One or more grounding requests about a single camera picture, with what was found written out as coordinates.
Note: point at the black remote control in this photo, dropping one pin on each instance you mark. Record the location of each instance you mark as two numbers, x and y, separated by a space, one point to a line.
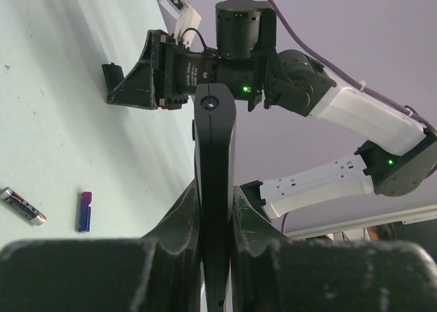
214 133

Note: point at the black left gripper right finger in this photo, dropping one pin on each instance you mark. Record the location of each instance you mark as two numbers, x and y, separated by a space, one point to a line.
272 272

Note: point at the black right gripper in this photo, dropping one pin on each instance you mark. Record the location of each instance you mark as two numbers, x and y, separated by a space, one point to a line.
183 70

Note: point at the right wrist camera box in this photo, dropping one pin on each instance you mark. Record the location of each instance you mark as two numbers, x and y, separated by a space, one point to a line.
184 14

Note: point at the aluminium frame post right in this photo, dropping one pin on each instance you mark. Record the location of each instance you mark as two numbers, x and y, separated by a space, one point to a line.
416 213

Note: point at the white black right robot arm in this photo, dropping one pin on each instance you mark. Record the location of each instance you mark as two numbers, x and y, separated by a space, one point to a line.
399 151

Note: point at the blue magenta battery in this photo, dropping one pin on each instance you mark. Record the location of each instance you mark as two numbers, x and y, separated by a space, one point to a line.
84 217

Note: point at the black silver battery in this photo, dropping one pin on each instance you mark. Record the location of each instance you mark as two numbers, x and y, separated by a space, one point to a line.
22 207

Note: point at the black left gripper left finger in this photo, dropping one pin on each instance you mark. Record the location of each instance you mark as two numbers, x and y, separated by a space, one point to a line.
158 272

